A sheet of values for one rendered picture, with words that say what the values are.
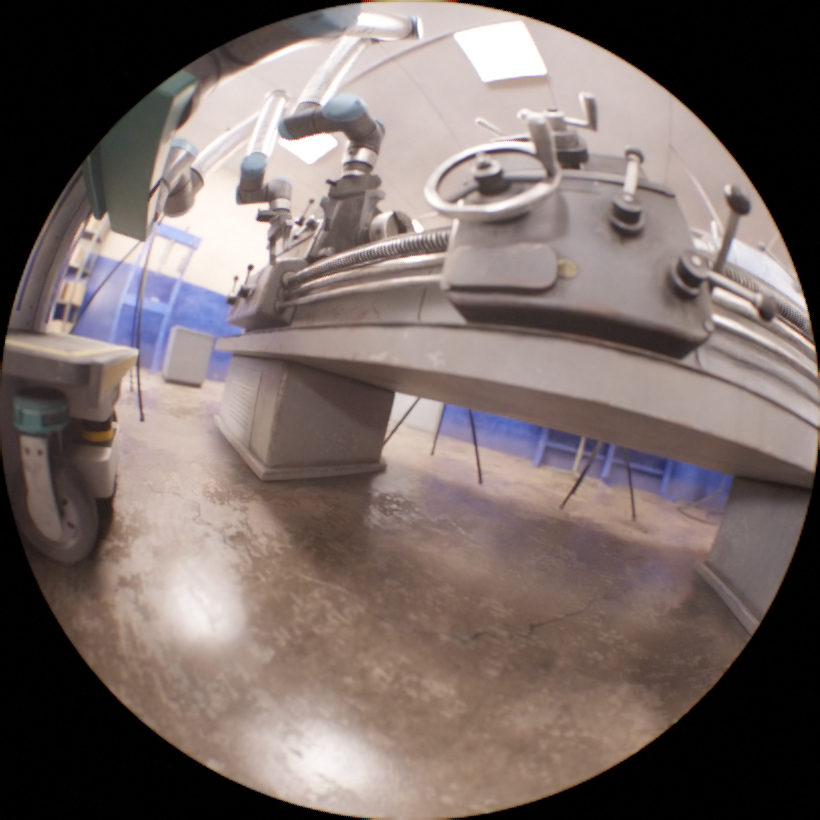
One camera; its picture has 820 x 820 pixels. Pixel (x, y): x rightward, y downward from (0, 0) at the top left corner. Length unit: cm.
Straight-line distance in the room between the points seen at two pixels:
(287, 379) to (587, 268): 80
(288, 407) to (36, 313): 87
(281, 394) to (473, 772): 94
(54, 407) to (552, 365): 60
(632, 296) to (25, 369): 65
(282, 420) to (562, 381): 77
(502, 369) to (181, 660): 53
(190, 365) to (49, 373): 258
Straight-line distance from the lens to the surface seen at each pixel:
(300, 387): 86
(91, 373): 34
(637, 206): 39
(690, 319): 37
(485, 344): 30
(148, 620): 45
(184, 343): 284
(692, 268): 35
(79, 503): 48
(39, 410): 43
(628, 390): 29
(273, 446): 86
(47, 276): 86
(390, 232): 114
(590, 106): 50
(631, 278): 36
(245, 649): 40
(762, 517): 113
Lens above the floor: 35
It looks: 1 degrees down
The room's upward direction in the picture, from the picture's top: 14 degrees clockwise
